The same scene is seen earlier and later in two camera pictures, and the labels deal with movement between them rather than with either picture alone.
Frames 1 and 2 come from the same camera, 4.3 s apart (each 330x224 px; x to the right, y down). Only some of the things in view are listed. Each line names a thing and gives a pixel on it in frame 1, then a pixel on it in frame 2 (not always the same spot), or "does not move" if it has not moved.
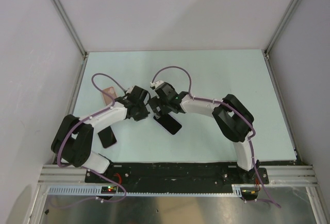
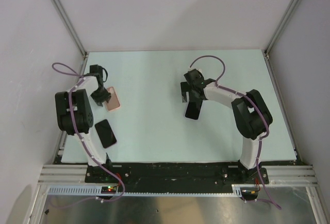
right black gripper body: [157, 102] to [185, 87]
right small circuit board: [249, 193] does not move
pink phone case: [107, 99] does not move
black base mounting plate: [174, 175] does not move
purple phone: [169, 123] to [193, 110]
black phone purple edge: [107, 137] does not move
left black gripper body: [142, 112] to [100, 95]
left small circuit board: [109, 189] does not move
